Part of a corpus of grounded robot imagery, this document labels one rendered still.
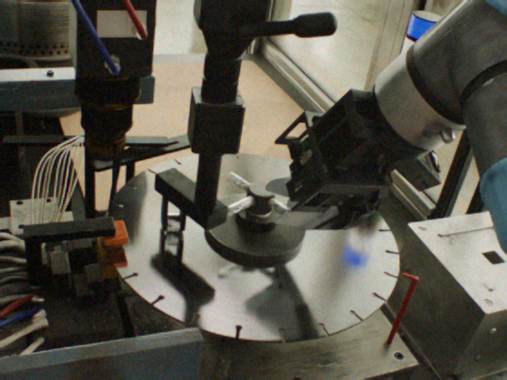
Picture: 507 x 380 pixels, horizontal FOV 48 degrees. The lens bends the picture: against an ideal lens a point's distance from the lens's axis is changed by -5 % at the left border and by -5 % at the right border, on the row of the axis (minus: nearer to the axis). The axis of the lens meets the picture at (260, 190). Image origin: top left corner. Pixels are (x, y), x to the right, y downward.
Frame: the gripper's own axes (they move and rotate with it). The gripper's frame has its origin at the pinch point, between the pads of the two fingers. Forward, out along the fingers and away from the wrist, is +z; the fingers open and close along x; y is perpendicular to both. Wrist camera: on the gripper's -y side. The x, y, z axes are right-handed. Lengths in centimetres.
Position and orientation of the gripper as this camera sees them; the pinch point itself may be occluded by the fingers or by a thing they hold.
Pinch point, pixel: (297, 216)
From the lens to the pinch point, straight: 62.9
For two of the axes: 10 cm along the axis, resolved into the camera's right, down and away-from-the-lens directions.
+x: 2.0, 9.0, -3.9
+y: -8.5, -0.3, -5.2
